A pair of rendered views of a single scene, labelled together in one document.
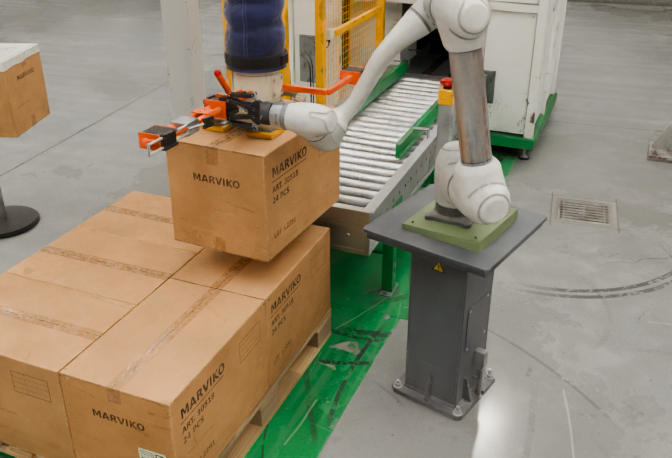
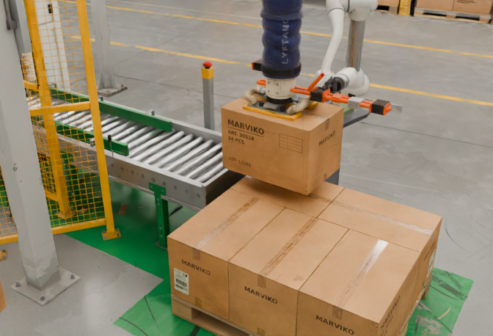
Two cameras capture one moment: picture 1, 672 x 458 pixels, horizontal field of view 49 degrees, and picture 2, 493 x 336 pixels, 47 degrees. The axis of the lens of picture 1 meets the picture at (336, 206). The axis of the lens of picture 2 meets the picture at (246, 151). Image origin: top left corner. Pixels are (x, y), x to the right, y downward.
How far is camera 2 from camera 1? 4.05 m
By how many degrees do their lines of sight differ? 70
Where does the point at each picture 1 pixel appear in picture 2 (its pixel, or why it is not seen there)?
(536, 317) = not seen: hidden behind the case
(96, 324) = (371, 242)
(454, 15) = (375, 2)
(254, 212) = (338, 143)
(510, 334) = not seen: hidden behind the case
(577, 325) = not seen: hidden behind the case
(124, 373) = (418, 229)
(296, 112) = (352, 74)
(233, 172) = (334, 126)
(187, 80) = (34, 163)
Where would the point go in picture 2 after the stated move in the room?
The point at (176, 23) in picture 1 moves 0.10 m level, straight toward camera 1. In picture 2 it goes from (19, 114) to (38, 114)
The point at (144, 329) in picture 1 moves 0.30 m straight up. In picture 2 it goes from (375, 224) to (381, 177)
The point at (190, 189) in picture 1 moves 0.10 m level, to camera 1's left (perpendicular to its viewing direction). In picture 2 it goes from (317, 154) to (315, 162)
